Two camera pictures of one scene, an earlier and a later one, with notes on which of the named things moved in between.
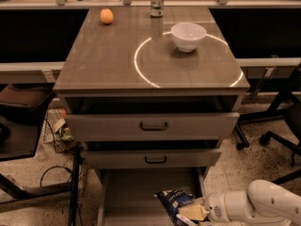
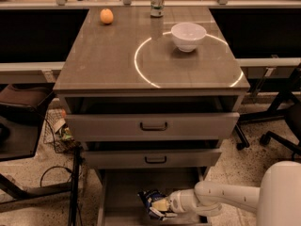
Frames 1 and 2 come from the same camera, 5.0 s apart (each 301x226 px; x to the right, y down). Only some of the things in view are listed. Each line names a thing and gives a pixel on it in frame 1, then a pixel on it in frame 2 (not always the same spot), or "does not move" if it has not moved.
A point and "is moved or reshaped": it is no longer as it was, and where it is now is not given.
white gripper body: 214,205 to 179,201
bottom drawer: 126,197 does not move
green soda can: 157,1 does not move
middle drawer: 117,158 does not move
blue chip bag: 171,200 is moved or reshaped
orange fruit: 106,16 does not move
